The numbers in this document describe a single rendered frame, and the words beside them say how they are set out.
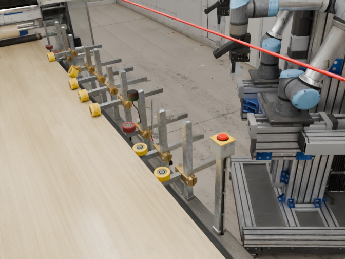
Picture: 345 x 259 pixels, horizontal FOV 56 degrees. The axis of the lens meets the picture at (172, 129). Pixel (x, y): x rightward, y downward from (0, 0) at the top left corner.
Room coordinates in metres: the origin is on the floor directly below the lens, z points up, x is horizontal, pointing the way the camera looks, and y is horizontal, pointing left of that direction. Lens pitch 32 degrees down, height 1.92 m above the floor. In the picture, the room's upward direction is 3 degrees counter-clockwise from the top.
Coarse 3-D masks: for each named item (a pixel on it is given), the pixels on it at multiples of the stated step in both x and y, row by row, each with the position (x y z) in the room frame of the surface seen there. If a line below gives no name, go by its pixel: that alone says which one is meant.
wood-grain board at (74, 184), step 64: (0, 64) 2.94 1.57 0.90; (0, 128) 1.75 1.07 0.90; (64, 128) 1.70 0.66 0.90; (0, 192) 1.16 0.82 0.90; (64, 192) 1.13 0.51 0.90; (128, 192) 1.11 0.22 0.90; (0, 256) 0.80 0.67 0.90; (64, 256) 0.78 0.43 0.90; (128, 256) 0.77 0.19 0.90; (192, 256) 0.75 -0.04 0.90
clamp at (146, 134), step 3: (138, 126) 1.73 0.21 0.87; (141, 129) 1.69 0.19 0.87; (147, 129) 1.69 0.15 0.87; (141, 132) 1.68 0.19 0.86; (144, 132) 1.66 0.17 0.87; (147, 132) 1.66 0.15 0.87; (141, 135) 1.68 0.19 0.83; (144, 135) 1.65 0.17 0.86; (147, 135) 1.66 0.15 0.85; (150, 135) 1.67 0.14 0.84; (147, 138) 1.66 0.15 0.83
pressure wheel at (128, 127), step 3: (126, 123) 1.71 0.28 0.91; (129, 123) 1.71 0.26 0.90; (132, 123) 1.71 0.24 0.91; (123, 126) 1.68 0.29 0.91; (126, 126) 1.68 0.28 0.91; (129, 126) 1.68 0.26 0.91; (132, 126) 1.67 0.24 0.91; (135, 126) 1.69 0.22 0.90; (123, 129) 1.67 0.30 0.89; (126, 129) 1.66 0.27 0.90; (129, 129) 1.65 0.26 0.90; (132, 129) 1.66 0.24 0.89; (135, 129) 1.68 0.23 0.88; (126, 132) 1.66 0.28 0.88; (129, 132) 1.65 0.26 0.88; (129, 138) 1.69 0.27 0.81
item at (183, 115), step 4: (184, 112) 1.90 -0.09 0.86; (180, 116) 1.85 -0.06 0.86; (184, 116) 1.87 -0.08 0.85; (168, 120) 1.81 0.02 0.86; (172, 120) 1.82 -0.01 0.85; (176, 120) 1.84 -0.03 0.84; (148, 124) 1.76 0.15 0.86; (156, 124) 1.77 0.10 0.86; (136, 128) 1.72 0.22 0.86; (132, 132) 1.69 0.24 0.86; (136, 132) 1.70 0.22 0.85; (128, 136) 1.67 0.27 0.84
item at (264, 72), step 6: (264, 66) 1.98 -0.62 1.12; (270, 66) 1.96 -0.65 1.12; (276, 66) 1.97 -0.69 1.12; (258, 72) 2.00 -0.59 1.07; (264, 72) 1.96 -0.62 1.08; (270, 72) 1.95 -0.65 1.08; (276, 72) 1.97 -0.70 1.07; (264, 78) 1.95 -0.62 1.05; (270, 78) 1.94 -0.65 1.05; (276, 78) 1.95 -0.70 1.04
